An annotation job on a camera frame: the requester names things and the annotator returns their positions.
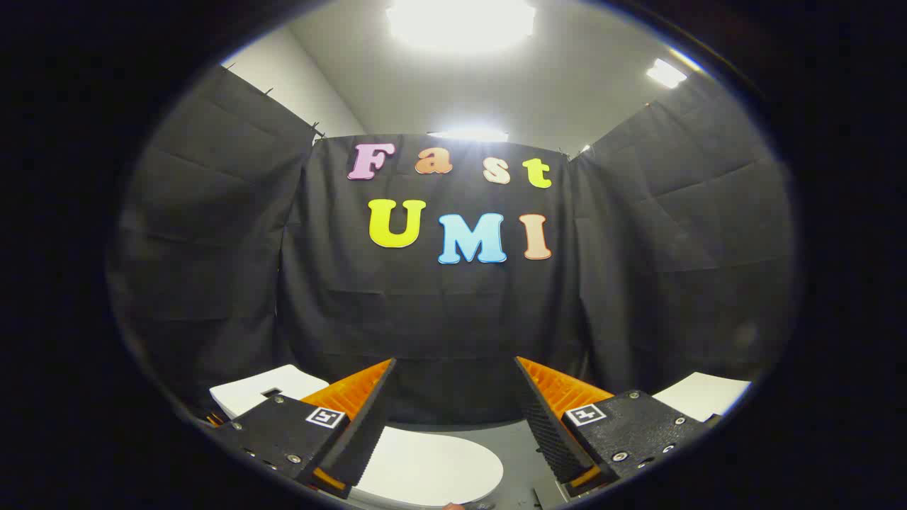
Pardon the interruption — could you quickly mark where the white cabinet with grey drawers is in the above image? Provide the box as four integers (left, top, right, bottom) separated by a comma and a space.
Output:
652, 372, 752, 424

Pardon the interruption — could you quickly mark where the black backdrop cloth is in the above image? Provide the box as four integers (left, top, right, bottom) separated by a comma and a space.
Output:
106, 64, 798, 426

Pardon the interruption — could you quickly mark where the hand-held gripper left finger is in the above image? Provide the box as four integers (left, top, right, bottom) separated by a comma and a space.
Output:
213, 358, 398, 500

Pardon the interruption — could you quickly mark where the small rectangular ceiling light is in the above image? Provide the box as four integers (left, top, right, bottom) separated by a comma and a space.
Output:
646, 58, 688, 89

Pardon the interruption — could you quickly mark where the white toilet tank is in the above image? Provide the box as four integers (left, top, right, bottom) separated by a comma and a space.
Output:
209, 364, 330, 420

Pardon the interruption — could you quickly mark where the large round ceiling light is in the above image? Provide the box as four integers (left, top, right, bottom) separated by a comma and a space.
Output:
386, 0, 536, 52

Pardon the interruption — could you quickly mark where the long ceiling light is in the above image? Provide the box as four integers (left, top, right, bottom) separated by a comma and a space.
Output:
427, 129, 509, 142

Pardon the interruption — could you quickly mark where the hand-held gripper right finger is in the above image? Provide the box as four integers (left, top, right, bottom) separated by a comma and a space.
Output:
514, 356, 716, 500

